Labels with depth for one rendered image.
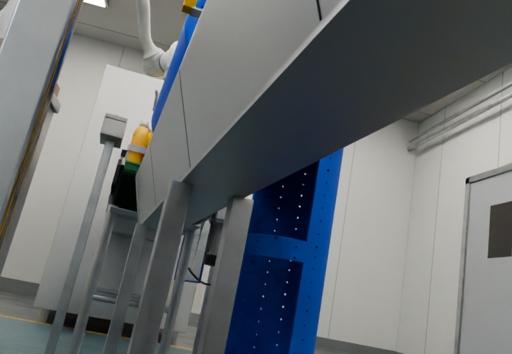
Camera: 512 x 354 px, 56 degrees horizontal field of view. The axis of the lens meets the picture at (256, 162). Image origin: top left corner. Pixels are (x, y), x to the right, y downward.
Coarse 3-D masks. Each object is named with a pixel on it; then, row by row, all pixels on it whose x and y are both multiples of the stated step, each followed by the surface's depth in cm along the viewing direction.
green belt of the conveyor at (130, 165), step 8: (128, 168) 212; (136, 168) 213; (128, 176) 217; (120, 184) 240; (128, 184) 236; (120, 192) 262; (128, 192) 257; (120, 200) 291; (128, 200) 285; (128, 208) 316; (136, 208) 309
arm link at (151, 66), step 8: (136, 0) 222; (144, 0) 222; (144, 8) 225; (144, 16) 228; (144, 24) 231; (144, 32) 234; (144, 40) 237; (144, 48) 240; (152, 48) 240; (144, 56) 242; (152, 56) 239; (144, 64) 244; (152, 64) 240; (152, 72) 244; (160, 72) 242
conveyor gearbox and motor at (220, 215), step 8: (224, 208) 224; (216, 216) 222; (224, 216) 223; (216, 224) 224; (216, 232) 222; (208, 240) 224; (216, 240) 221; (208, 248) 222; (216, 248) 220; (208, 256) 220; (208, 264) 219
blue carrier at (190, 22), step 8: (200, 0) 131; (200, 8) 131; (184, 24) 129; (192, 24) 129; (184, 32) 129; (192, 32) 129; (184, 40) 129; (176, 48) 143; (184, 48) 131; (176, 56) 142; (176, 64) 143; (168, 72) 157; (176, 72) 146; (168, 80) 158; (168, 88) 160; (160, 96) 178; (160, 104) 179; (160, 112) 182; (152, 120) 203; (152, 128) 205
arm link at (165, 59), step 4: (172, 44) 237; (176, 44) 234; (172, 48) 234; (168, 52) 235; (172, 52) 233; (160, 56) 239; (164, 56) 236; (168, 56) 233; (172, 56) 232; (160, 60) 238; (164, 60) 235; (168, 60) 232; (160, 64) 238; (164, 64) 235; (168, 64) 232; (164, 68) 237
